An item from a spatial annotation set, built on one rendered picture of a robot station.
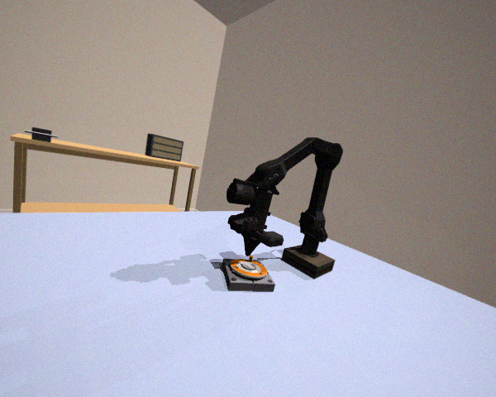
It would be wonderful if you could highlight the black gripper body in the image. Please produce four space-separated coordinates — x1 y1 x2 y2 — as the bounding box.
244 205 284 247

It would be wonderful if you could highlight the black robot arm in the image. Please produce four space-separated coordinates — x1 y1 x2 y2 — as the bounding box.
227 137 343 257

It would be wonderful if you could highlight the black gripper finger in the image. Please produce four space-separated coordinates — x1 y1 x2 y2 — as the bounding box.
241 232 253 254
246 236 261 256

